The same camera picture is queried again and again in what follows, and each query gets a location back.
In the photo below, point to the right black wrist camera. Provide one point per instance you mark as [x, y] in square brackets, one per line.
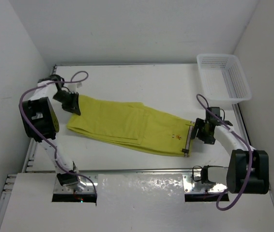
[220, 113]

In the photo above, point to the white perforated plastic basket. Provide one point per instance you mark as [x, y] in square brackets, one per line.
[223, 80]

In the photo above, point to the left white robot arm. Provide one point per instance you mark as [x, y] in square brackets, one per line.
[41, 124]

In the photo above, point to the metal base plate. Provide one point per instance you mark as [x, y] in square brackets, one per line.
[84, 187]
[192, 187]

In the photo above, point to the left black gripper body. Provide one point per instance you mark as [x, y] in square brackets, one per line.
[68, 99]

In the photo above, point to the white front cover board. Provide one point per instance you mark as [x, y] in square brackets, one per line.
[130, 203]

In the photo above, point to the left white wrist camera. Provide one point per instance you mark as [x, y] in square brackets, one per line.
[74, 87]

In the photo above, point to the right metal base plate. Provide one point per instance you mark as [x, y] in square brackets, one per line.
[192, 187]

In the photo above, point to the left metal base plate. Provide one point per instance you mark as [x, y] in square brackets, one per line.
[84, 187]

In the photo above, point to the yellow-green trousers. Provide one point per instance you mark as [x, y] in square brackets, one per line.
[132, 125]

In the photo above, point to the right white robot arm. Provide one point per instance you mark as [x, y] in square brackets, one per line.
[246, 165]

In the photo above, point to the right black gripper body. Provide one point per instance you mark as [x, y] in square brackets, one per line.
[202, 135]

